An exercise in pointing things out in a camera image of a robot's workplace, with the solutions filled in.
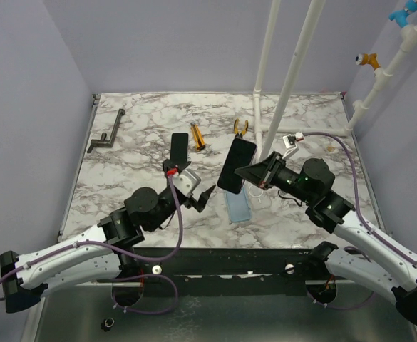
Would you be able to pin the dark metal crank handle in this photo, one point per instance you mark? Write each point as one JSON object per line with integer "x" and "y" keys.
{"x": 107, "y": 140}

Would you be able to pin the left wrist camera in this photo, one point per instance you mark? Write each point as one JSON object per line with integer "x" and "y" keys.
{"x": 183, "y": 182}

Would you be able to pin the black smartphone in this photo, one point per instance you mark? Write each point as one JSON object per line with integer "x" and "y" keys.
{"x": 240, "y": 154}
{"x": 179, "y": 148}

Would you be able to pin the white PVC pipe frame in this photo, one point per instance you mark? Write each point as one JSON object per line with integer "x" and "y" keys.
{"x": 264, "y": 135}

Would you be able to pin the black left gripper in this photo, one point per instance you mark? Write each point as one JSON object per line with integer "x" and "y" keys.
{"x": 200, "y": 204}

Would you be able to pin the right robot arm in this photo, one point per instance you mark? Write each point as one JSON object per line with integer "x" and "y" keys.
{"x": 391, "y": 270}

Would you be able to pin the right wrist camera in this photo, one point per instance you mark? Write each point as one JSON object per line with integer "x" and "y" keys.
{"x": 290, "y": 143}

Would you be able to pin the yellow handled pliers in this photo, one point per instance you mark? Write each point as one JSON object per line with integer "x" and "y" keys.
{"x": 240, "y": 132}

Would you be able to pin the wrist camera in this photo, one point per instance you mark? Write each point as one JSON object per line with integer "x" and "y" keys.
{"x": 290, "y": 143}
{"x": 183, "y": 182}

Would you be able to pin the blue cased phone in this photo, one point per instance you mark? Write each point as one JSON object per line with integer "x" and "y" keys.
{"x": 238, "y": 208}

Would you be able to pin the yellow utility knife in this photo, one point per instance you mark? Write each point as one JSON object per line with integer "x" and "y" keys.
{"x": 197, "y": 135}

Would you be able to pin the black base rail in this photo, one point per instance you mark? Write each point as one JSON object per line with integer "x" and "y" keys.
{"x": 230, "y": 272}

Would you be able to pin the small black ring knob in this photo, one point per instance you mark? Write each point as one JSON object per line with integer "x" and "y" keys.
{"x": 107, "y": 324}

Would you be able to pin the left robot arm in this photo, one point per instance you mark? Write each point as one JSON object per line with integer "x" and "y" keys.
{"x": 105, "y": 250}

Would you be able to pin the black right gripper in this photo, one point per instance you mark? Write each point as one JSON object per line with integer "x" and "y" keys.
{"x": 269, "y": 173}

